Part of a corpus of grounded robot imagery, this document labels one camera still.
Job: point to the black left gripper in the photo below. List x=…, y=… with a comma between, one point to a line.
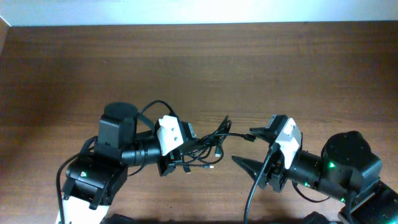
x=169, y=158

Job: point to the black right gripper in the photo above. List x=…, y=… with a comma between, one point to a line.
x=273, y=173

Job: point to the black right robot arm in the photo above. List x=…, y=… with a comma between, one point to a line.
x=346, y=170

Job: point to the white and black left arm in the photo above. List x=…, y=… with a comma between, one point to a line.
x=126, y=138

